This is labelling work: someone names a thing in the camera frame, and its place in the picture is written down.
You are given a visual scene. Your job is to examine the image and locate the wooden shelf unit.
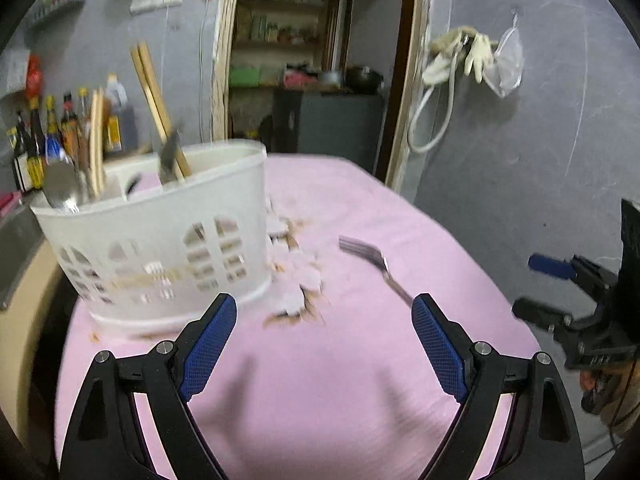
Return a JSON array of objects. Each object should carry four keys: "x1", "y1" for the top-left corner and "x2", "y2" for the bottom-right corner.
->
[{"x1": 232, "y1": 0, "x2": 346, "y2": 68}]

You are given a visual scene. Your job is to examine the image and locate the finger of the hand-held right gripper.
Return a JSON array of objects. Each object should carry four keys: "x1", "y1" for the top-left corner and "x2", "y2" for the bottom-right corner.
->
[
  {"x1": 528, "y1": 254, "x2": 607, "y2": 288},
  {"x1": 512, "y1": 297, "x2": 576, "y2": 346}
]

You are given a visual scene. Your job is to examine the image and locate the clear plastic bag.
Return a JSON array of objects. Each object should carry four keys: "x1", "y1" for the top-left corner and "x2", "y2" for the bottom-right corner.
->
[{"x1": 482, "y1": 27, "x2": 526, "y2": 98}]

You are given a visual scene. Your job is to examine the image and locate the dark grey cabinet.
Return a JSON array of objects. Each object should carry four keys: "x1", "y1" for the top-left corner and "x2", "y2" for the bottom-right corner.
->
[{"x1": 272, "y1": 89, "x2": 387, "y2": 176}]

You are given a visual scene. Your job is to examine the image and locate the wooden chopstick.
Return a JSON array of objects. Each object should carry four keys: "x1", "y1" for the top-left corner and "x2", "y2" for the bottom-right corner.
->
[
  {"x1": 130, "y1": 46, "x2": 173, "y2": 147},
  {"x1": 139, "y1": 41, "x2": 192, "y2": 180},
  {"x1": 96, "y1": 87, "x2": 108, "y2": 195},
  {"x1": 88, "y1": 89, "x2": 99, "y2": 197}
]

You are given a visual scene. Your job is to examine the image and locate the pink cloth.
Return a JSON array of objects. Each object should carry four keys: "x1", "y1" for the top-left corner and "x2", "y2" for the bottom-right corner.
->
[{"x1": 284, "y1": 70, "x2": 319, "y2": 89}]

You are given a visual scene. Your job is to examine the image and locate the pale rubber gloves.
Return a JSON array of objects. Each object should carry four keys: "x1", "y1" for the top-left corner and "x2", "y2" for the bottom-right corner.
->
[{"x1": 422, "y1": 26, "x2": 499, "y2": 84}]

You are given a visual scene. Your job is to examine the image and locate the white plastic utensil basket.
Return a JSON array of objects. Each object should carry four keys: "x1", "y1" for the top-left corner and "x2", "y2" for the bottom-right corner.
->
[{"x1": 30, "y1": 140, "x2": 274, "y2": 337}]

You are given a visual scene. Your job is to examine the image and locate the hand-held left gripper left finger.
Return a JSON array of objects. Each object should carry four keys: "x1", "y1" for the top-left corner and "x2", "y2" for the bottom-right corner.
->
[{"x1": 59, "y1": 292, "x2": 238, "y2": 480}]

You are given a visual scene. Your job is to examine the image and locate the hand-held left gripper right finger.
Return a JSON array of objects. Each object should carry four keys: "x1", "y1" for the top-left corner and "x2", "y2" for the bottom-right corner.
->
[{"x1": 411, "y1": 294, "x2": 586, "y2": 480}]

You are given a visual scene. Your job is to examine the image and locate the row of sauce bottles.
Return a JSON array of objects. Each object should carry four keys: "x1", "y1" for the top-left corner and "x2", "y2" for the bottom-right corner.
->
[{"x1": 7, "y1": 74, "x2": 128, "y2": 194}]

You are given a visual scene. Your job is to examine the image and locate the metal fork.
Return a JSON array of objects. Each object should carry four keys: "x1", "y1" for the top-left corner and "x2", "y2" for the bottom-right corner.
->
[{"x1": 338, "y1": 235, "x2": 417, "y2": 307}]

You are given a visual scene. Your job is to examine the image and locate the metal spoon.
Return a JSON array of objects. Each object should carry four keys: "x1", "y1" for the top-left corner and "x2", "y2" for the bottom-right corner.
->
[{"x1": 44, "y1": 161, "x2": 90, "y2": 214}]

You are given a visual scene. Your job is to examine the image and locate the pink floral tablecloth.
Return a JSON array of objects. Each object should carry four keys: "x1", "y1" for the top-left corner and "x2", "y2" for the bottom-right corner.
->
[{"x1": 52, "y1": 155, "x2": 543, "y2": 480}]

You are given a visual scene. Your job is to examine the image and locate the dark cooking pot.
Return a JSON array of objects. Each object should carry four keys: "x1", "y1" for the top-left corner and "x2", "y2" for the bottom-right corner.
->
[{"x1": 345, "y1": 65, "x2": 384, "y2": 94}]

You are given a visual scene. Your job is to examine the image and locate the wooden door frame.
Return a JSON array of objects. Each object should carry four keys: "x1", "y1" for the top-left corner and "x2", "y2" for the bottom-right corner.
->
[{"x1": 212, "y1": 0, "x2": 433, "y2": 191}]

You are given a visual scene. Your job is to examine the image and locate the white flexible hose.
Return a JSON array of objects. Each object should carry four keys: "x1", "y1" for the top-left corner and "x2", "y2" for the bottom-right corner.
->
[{"x1": 406, "y1": 50, "x2": 460, "y2": 154}]

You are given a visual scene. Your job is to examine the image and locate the green box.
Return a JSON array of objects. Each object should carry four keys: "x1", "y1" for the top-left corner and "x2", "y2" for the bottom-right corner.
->
[{"x1": 230, "y1": 65, "x2": 262, "y2": 87}]

